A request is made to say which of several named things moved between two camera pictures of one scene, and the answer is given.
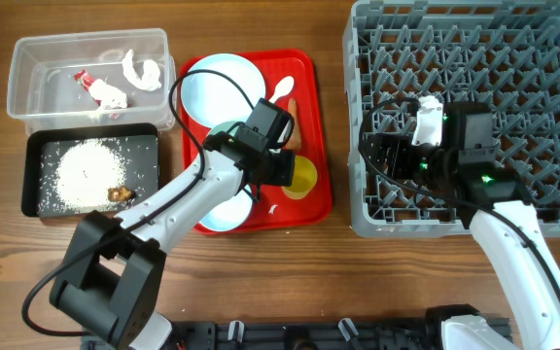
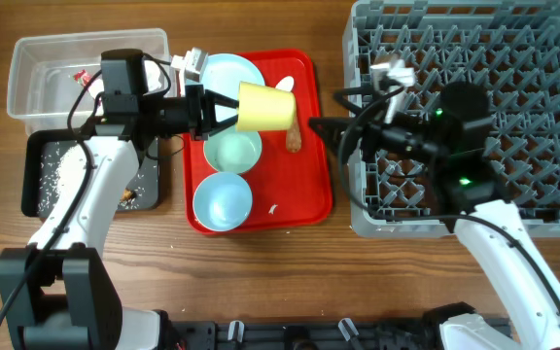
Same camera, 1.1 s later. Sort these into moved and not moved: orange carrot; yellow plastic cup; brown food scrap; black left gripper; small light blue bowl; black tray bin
Moved: yellow plastic cup; black left gripper
Not moved: brown food scrap; orange carrot; black tray bin; small light blue bowl
